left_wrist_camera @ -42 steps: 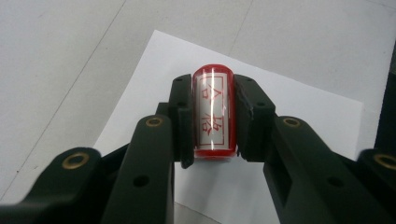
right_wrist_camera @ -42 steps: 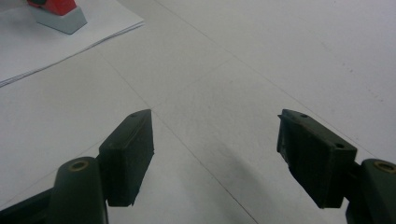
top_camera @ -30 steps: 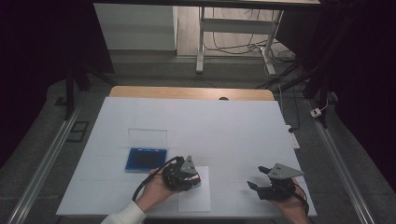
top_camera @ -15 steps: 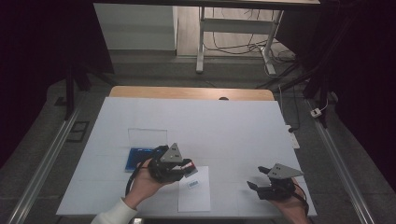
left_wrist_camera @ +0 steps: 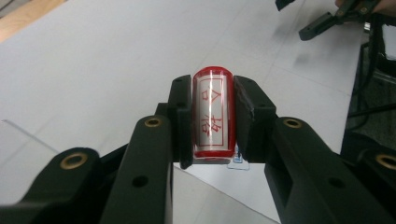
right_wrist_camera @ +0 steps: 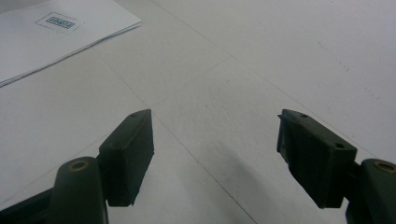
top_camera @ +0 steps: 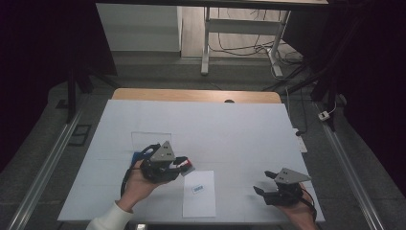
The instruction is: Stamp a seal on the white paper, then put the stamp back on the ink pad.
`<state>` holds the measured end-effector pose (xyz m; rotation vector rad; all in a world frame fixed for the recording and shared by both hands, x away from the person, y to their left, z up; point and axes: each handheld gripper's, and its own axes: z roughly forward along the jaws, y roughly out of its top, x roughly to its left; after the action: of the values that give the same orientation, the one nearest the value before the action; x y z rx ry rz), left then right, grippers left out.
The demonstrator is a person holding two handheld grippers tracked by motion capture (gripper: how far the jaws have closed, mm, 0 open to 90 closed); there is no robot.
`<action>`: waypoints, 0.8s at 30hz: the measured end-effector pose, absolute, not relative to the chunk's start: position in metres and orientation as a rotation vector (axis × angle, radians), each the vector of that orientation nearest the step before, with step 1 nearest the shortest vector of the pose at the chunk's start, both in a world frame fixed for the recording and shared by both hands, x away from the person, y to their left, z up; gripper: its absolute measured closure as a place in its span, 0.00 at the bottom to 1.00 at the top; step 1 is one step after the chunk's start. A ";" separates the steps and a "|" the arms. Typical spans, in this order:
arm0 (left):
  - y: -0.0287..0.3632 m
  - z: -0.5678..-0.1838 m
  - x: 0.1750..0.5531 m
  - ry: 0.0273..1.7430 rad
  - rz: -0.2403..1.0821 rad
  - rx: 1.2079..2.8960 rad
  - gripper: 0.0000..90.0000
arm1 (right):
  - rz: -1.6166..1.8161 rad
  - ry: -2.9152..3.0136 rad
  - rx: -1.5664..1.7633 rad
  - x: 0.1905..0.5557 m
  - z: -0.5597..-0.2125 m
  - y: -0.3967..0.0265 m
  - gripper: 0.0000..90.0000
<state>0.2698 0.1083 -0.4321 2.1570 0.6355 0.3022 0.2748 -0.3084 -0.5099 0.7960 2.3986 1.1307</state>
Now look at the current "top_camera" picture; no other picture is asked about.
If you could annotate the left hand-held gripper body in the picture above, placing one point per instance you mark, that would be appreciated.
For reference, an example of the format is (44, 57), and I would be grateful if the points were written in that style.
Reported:
(162, 155)

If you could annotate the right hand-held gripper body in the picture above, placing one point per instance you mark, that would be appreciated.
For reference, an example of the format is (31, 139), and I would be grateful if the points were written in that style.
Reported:
(288, 177)

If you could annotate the red and white stamp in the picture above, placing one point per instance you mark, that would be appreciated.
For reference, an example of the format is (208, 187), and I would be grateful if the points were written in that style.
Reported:
(187, 163)

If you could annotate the blue ink pad clear-lid box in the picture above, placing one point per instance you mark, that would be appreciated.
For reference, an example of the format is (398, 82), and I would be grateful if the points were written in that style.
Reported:
(143, 140)

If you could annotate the white paper sheet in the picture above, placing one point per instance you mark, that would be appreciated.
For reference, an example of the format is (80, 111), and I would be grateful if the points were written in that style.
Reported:
(199, 204)

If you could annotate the person's right hand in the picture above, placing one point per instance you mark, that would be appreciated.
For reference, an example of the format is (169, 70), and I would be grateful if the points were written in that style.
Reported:
(303, 215)

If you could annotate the person's left hand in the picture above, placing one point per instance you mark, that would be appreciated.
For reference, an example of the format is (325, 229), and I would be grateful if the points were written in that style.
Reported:
(137, 188)

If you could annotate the large white table cover board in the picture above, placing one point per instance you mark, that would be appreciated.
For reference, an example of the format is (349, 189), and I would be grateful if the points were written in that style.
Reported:
(223, 134)

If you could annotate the wooden table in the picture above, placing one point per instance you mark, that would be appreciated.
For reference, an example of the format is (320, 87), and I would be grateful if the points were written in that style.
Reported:
(191, 95)

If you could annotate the small white plug adapter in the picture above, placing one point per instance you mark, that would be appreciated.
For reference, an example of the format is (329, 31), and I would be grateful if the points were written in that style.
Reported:
(323, 115)

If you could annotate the black stand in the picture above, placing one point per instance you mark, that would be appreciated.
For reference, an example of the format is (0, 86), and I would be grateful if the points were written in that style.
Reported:
(325, 86)
(71, 96)

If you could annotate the white cabinet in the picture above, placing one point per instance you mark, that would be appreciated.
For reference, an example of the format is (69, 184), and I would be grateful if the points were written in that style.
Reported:
(140, 28)

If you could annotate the dark curtain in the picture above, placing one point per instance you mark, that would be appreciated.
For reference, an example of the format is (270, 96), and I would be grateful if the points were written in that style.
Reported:
(373, 80)
(38, 64)

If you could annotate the aluminium rail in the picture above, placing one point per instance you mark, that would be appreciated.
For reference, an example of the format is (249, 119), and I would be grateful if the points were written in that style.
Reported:
(44, 172)
(348, 166)

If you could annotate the metal table bracket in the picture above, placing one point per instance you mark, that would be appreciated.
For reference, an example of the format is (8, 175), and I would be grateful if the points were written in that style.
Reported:
(140, 226)

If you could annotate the dark floor frame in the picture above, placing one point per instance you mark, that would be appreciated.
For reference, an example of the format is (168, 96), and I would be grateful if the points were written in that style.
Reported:
(79, 135)

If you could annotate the white desk frame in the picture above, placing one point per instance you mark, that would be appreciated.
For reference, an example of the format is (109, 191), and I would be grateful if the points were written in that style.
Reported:
(239, 26)

